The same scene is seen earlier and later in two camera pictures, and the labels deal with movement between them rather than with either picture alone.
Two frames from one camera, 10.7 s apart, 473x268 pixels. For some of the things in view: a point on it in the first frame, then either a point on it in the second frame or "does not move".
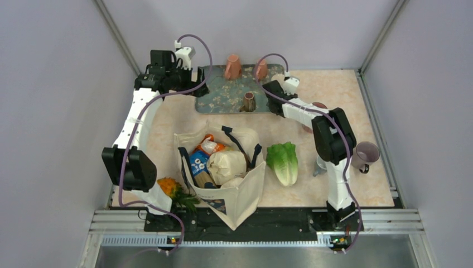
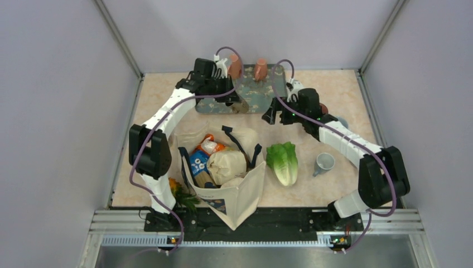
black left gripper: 188,73 to 232,97
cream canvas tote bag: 236,199 does not move
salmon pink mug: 262,71 does not move
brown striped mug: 249,103 to 240,108
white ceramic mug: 321,167 does not move
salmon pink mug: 233,69 does not move
